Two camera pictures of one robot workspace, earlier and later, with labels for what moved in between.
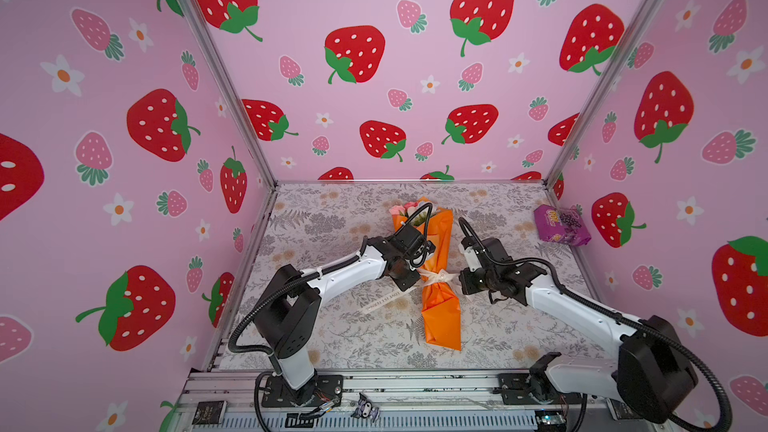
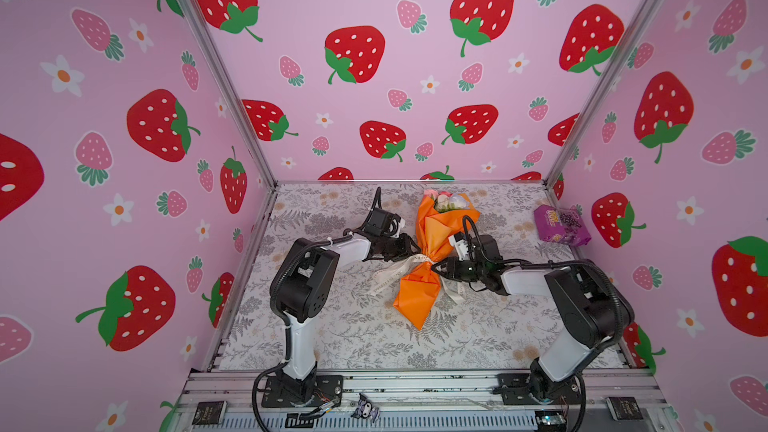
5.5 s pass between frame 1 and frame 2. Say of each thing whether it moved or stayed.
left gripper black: moved
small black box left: stayed
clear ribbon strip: moved
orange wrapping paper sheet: moved
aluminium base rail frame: stayed
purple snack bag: stayed
